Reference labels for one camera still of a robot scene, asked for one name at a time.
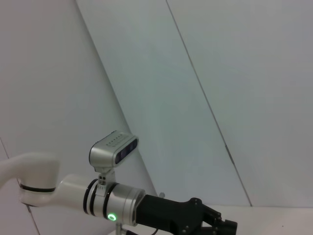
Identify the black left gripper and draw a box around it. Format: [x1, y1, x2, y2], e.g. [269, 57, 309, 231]
[135, 194, 238, 235]

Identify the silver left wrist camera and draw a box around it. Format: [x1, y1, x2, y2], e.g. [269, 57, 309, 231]
[88, 131, 139, 172]

